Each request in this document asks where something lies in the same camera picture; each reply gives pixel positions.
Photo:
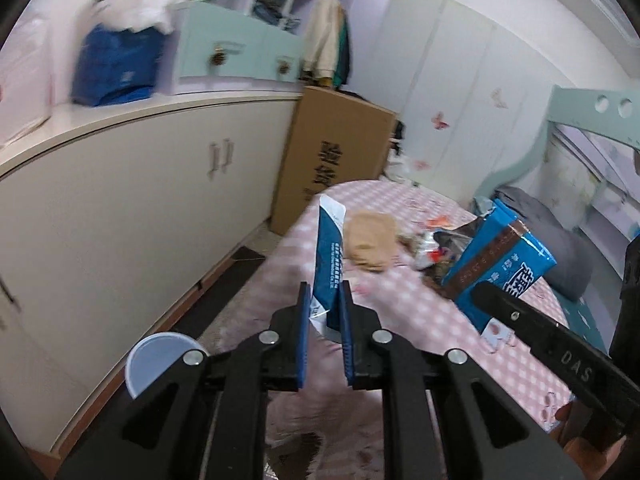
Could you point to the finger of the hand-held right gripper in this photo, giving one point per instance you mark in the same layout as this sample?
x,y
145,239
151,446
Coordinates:
x,y
550,345

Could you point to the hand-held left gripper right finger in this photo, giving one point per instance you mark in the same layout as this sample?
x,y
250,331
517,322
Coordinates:
x,y
346,340

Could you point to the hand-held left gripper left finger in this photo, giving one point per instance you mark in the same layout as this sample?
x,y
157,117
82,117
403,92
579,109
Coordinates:
x,y
302,340

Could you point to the blue snack bag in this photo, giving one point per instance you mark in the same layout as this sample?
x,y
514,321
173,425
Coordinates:
x,y
500,260

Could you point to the tan wrapper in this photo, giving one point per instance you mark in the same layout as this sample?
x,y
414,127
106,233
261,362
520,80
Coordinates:
x,y
370,242

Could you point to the light blue trash bin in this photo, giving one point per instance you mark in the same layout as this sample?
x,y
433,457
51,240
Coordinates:
x,y
150,365

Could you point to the teal bed sheet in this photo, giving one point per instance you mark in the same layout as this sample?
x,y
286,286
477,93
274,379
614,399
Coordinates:
x,y
580,317

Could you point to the pink checked tablecloth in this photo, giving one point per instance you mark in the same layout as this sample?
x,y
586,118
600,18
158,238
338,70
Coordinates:
x,y
400,300

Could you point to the grey pillow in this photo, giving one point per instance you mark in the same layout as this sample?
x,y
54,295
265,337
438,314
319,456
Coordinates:
x,y
550,240

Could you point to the brown wrapper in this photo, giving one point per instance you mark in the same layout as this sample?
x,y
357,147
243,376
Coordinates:
x,y
407,244

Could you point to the orange wrapper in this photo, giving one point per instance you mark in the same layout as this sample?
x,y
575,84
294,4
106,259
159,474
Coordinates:
x,y
440,220

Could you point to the small white plastic bag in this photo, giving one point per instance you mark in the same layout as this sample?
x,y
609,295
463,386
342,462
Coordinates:
x,y
405,167

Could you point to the small pink flower sticker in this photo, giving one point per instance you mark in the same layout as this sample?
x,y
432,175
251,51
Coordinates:
x,y
421,164

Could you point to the brown cardboard box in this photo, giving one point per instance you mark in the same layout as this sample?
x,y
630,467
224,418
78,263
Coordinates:
x,y
325,135

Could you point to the dark object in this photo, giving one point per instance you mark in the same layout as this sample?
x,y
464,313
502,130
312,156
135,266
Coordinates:
x,y
397,140

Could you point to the cream cabinet with counter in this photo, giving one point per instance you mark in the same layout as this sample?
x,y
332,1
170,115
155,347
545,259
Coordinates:
x,y
125,210

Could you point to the pink butterfly sticker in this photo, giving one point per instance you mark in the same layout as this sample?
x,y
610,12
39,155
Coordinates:
x,y
440,121

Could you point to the pale butterfly sticker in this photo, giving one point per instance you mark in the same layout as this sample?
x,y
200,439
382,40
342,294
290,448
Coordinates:
x,y
498,97

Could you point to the pinecone drawer knob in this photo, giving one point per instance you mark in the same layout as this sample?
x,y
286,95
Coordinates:
x,y
218,57
284,66

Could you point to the white wardrobe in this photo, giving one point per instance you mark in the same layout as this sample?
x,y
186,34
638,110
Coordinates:
x,y
450,85

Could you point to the green hanging garment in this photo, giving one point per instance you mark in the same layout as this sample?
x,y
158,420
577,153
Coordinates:
x,y
342,50

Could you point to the mint drawer unit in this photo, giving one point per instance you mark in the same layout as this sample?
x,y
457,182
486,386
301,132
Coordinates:
x,y
240,45

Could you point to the cream hanging jacket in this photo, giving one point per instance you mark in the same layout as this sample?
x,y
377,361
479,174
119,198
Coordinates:
x,y
320,35

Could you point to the blue plastic package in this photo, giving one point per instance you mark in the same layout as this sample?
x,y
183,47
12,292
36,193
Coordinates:
x,y
117,67

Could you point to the dark folded clothes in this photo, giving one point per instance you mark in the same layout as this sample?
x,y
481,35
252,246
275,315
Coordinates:
x,y
270,7

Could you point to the white plastic bag red print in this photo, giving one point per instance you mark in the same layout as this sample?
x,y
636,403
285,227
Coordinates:
x,y
25,85

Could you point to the mint bed frame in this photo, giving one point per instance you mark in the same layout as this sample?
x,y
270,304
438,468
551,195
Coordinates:
x,y
575,105

